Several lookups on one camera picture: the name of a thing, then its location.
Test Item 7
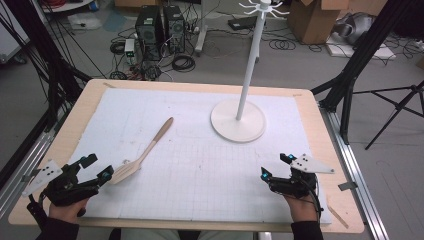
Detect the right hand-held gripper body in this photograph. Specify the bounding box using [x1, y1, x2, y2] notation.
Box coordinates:
[269, 153, 336, 200]

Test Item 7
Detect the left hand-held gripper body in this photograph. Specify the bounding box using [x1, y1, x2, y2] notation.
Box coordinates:
[21, 159, 101, 207]

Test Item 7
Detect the white hook rack stand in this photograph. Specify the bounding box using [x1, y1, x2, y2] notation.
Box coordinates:
[210, 0, 290, 144]

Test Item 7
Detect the wooden slotted spatula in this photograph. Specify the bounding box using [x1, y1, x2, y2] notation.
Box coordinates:
[108, 116, 175, 186]

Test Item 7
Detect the person's left hand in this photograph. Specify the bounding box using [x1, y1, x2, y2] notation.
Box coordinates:
[48, 198, 90, 225]

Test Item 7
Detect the person's right hand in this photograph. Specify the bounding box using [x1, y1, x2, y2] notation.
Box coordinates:
[283, 195, 320, 224]

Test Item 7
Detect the thin wooden stick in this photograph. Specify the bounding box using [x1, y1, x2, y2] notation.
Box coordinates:
[326, 203, 350, 230]

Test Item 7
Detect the white gridded mat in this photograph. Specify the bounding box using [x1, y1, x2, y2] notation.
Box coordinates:
[68, 87, 333, 225]

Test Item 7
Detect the small white electronic box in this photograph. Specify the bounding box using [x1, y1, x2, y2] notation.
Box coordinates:
[123, 38, 137, 66]

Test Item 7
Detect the black tripod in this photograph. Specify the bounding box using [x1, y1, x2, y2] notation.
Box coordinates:
[352, 79, 424, 151]

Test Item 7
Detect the white foam board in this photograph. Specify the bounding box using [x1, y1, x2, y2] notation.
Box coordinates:
[325, 32, 398, 62]

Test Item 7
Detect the clear plastic bag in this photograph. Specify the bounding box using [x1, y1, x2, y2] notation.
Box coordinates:
[67, 12, 103, 32]

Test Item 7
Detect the black computer tower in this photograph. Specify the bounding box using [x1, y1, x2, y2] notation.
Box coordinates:
[134, 5, 165, 63]
[162, 4, 186, 55]

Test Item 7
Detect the large cardboard box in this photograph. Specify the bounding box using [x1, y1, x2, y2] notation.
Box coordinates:
[287, 0, 350, 46]

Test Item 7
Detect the flat black device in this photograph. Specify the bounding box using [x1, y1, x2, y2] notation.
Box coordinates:
[227, 15, 268, 32]

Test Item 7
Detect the grey bag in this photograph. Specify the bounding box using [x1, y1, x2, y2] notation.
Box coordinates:
[334, 12, 377, 46]

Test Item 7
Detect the white stand leg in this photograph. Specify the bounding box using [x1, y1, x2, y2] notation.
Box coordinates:
[194, 0, 210, 57]

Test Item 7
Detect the round white table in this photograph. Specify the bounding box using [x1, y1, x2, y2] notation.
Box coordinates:
[39, 0, 95, 14]

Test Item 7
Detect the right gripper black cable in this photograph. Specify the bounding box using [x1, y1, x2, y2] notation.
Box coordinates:
[306, 178, 325, 224]

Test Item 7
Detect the aluminium frame rail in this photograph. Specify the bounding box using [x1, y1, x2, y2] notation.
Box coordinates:
[319, 105, 390, 240]
[0, 129, 57, 219]

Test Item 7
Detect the grey metal bracket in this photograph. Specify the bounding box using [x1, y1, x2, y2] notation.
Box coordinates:
[337, 181, 359, 192]

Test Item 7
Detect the black frame post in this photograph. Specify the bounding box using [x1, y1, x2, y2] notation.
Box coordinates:
[2, 0, 93, 133]
[310, 0, 416, 146]

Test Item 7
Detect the coiled black cable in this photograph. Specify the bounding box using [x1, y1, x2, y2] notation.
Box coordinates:
[268, 38, 298, 52]
[171, 53, 197, 73]

